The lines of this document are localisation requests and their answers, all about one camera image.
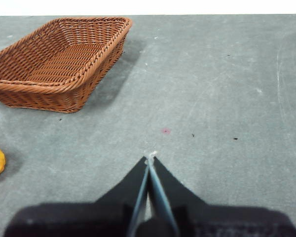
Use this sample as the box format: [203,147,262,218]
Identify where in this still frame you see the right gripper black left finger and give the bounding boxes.
[3,156,150,237]

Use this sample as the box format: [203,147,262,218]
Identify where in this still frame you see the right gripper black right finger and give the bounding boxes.
[135,156,296,237]

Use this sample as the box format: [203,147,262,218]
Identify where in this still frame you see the brown woven wicker basket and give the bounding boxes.
[0,16,133,114]

